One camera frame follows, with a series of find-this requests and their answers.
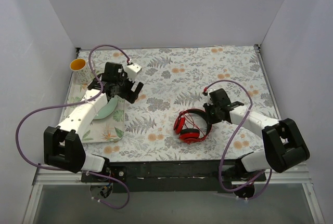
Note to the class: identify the green ceramic plate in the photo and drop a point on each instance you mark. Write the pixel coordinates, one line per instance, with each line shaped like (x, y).
(107, 110)

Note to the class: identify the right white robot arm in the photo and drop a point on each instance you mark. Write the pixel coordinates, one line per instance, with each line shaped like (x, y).
(284, 146)

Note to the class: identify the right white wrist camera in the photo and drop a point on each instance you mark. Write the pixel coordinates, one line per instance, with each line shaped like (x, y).
(208, 96)

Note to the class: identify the aluminium frame rail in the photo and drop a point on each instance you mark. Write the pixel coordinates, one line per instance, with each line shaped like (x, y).
(171, 192)

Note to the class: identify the floral tablecloth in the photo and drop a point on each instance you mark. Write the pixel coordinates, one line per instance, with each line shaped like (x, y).
(174, 79)

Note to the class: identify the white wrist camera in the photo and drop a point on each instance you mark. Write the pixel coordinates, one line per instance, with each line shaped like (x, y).
(208, 96)
(132, 70)

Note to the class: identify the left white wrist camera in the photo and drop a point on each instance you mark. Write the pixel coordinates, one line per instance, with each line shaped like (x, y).
(132, 70)

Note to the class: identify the floral mug yellow inside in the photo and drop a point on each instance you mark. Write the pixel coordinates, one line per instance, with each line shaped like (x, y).
(81, 71)

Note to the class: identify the floral rectangular tray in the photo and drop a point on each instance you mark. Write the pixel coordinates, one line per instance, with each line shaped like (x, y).
(110, 129)

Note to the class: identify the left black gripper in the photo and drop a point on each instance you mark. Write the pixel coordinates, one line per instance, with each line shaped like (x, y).
(132, 92)

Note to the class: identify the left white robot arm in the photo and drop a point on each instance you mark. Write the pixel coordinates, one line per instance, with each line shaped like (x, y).
(63, 146)

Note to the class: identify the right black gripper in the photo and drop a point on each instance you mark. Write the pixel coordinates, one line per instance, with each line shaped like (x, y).
(209, 110)

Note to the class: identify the red headphones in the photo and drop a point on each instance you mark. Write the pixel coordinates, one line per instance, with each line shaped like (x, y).
(188, 131)

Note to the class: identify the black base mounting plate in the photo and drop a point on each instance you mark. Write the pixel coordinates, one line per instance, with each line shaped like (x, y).
(167, 176)

